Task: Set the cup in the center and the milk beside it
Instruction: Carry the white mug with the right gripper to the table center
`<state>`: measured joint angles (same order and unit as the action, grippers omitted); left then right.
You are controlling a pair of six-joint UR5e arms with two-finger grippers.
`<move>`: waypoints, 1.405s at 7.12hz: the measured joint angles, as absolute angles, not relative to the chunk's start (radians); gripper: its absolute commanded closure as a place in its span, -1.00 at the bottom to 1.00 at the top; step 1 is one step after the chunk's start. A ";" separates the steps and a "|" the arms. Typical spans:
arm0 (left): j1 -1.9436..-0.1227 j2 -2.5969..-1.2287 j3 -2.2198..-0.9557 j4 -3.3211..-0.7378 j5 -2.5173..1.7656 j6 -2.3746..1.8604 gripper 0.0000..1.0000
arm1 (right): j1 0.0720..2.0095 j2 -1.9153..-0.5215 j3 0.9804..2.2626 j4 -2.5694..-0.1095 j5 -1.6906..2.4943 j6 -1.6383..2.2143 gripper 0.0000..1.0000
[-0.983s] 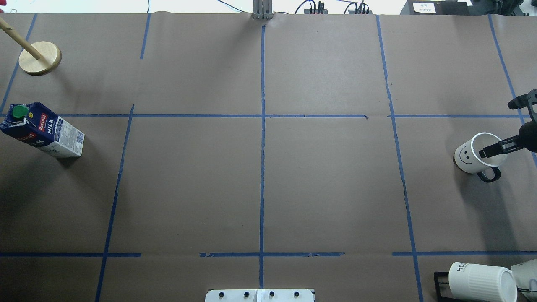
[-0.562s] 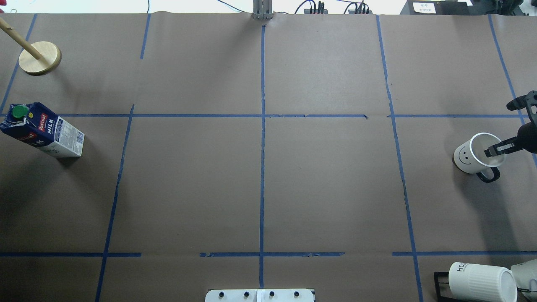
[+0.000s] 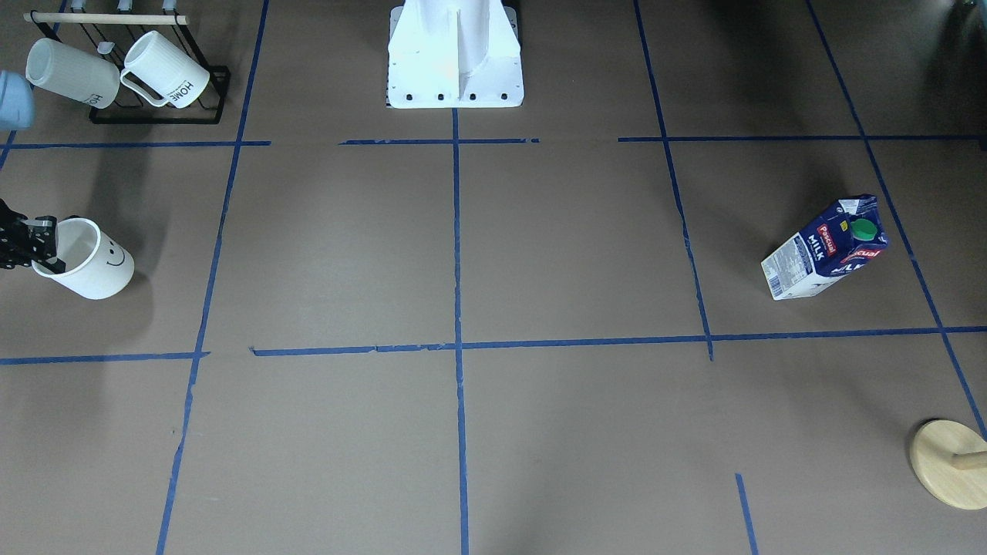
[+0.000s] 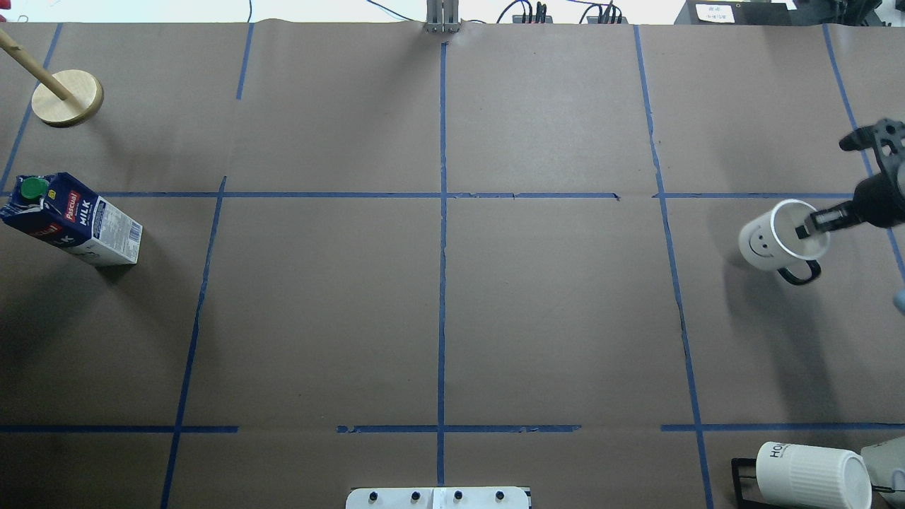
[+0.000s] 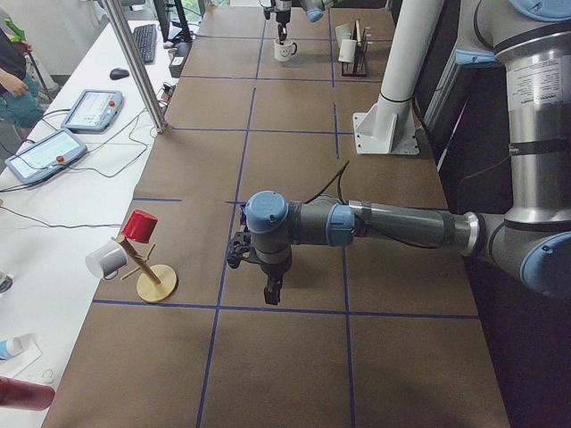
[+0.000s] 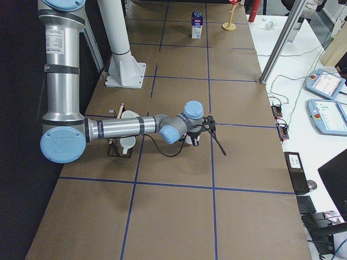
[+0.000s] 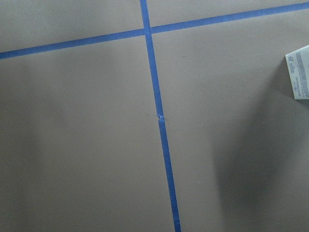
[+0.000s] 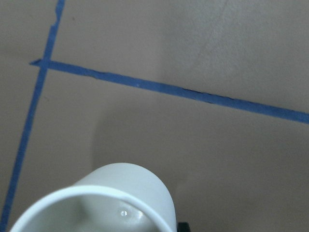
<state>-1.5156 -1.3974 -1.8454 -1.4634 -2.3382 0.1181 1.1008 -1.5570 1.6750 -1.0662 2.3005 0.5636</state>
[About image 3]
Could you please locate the white smiley mug black handle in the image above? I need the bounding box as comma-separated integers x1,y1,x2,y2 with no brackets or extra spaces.
31,218,135,300

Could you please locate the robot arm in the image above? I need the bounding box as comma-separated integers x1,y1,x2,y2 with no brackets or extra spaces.
1,70,65,274

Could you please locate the wooden mug tree stand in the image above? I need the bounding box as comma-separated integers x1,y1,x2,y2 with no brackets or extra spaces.
908,419,986,510

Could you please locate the white pedestal column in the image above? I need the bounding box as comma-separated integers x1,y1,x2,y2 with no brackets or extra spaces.
386,1,525,109

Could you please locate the white HOME mug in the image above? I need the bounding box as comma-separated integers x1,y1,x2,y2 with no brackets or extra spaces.
120,31,211,109

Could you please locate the black wire mug rack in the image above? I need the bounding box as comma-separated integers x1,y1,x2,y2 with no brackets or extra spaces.
24,1,231,124

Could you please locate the blue white milk carton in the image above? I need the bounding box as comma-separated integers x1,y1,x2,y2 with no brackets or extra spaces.
761,194,889,300

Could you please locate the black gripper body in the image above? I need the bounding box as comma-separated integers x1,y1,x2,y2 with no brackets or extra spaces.
1,200,32,268

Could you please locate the white ribbed mug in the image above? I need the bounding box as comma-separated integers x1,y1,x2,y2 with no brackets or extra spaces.
25,38,120,109

